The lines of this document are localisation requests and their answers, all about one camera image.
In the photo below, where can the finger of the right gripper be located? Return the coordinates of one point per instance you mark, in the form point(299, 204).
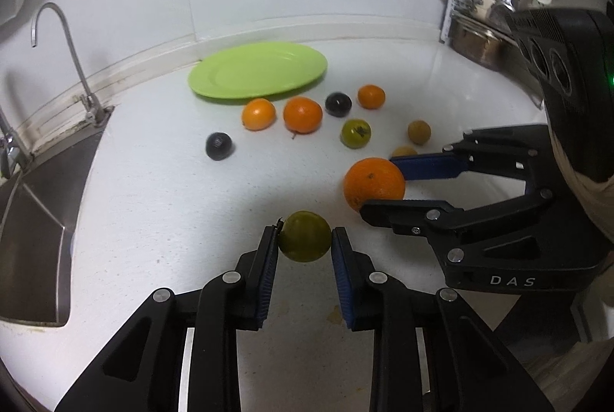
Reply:
point(424, 166)
point(409, 217)

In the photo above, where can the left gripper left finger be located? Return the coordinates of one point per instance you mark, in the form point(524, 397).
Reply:
point(237, 300)

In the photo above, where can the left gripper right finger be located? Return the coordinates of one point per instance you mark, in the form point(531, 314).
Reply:
point(373, 301)

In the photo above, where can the tan longan fruit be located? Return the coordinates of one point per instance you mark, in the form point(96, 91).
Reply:
point(404, 151)
point(419, 132)

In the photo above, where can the large orange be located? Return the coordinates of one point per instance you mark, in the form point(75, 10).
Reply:
point(373, 179)

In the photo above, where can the green tomato fruit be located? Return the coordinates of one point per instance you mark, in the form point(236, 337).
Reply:
point(355, 134)

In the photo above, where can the small orange tangerine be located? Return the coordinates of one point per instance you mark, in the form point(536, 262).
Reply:
point(371, 97)

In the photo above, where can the green round fruit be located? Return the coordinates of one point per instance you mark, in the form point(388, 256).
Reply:
point(305, 237)

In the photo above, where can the dark plum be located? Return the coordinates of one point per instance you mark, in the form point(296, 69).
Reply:
point(219, 146)
point(338, 104)

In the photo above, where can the orange tangerine with stem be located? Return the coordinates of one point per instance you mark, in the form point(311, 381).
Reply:
point(302, 115)

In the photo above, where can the steel pot on rack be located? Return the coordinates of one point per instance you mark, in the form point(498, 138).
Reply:
point(479, 43)

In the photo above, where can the green plastic plate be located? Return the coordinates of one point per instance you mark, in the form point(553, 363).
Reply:
point(257, 70)

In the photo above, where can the stainless steel sink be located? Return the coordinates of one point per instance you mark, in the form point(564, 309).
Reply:
point(39, 213)

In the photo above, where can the curved steel faucet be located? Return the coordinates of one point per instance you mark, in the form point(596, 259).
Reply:
point(95, 113)

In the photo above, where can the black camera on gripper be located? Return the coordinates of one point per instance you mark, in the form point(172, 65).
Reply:
point(570, 52)

